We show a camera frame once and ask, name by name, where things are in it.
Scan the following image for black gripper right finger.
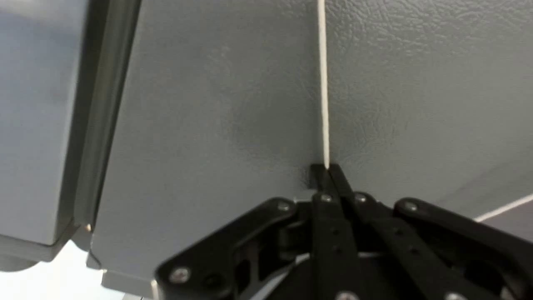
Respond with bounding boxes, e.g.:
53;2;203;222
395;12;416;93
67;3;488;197
328;165;533;300

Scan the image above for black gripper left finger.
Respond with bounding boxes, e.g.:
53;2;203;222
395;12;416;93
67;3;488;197
153;163;358;300

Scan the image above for stainless steel fridge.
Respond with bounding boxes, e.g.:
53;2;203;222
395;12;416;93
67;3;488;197
0;0;533;300

